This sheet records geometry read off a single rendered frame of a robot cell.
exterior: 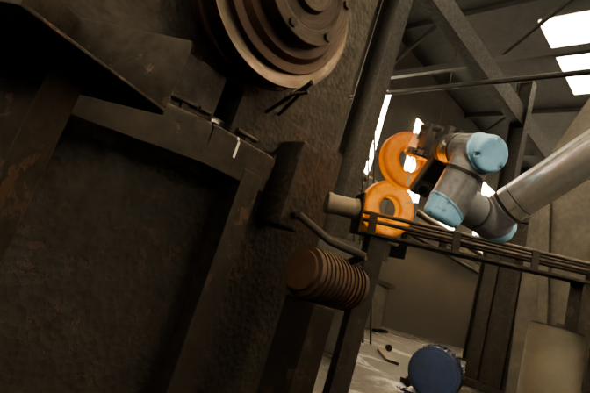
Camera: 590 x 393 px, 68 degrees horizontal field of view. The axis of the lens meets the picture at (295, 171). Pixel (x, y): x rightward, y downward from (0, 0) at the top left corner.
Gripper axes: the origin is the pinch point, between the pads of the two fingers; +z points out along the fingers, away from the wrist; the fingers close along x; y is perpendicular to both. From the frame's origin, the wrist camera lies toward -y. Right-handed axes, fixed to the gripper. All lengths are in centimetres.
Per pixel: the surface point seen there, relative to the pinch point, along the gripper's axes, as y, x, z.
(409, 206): -13.2, -7.6, 4.8
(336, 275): -34.0, 11.8, -11.4
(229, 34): 10, 54, -6
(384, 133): 133, -367, 1029
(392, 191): -10.9, -1.2, 5.1
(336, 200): -18.1, 13.6, 3.1
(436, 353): -88, -106, 111
